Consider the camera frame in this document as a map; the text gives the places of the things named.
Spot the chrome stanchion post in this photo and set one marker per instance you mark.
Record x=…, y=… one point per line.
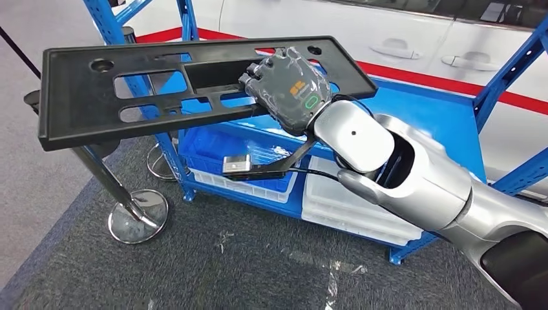
x=137, y=218
x=160, y=169

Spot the red barrier belt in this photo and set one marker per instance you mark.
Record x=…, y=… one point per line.
x=428, y=81
x=162, y=35

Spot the long black plastic part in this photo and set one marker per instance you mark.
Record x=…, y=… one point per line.
x=77, y=107

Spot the thin black stanchion post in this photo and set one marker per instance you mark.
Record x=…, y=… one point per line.
x=19, y=51

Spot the blue plastic bin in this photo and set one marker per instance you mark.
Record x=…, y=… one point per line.
x=205, y=149

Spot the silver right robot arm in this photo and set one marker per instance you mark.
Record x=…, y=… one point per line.
x=428, y=184

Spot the white translucent plastic bin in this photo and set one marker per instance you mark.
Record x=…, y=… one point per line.
x=342, y=229
x=325, y=184

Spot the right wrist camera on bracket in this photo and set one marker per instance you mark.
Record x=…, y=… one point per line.
x=237, y=164

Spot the blue metal shelf rack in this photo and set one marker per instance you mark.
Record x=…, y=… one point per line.
x=428, y=115

